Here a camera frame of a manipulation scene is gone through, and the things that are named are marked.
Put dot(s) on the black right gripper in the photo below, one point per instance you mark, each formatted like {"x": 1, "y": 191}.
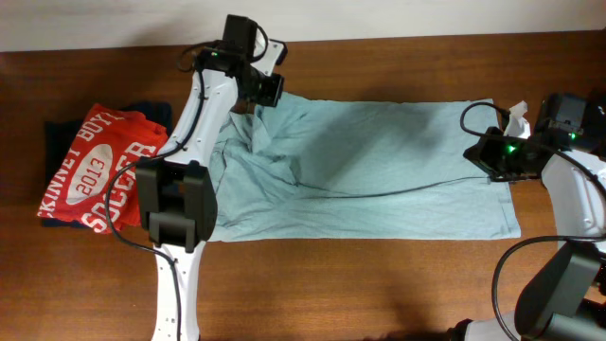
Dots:
{"x": 481, "y": 153}

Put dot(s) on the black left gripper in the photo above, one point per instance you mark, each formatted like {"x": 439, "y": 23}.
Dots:
{"x": 272, "y": 97}

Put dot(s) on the light blue t-shirt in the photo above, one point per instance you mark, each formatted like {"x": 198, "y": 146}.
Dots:
{"x": 321, "y": 169}

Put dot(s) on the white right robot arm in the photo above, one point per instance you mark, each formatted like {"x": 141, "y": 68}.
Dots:
{"x": 553, "y": 306}

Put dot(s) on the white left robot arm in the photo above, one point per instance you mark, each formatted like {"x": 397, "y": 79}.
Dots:
{"x": 177, "y": 201}

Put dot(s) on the black crumpled clothes pile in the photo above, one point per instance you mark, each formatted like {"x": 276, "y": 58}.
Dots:
{"x": 596, "y": 115}

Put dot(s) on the red folded soccer t-shirt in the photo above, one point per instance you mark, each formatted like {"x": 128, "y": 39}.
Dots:
{"x": 90, "y": 170}

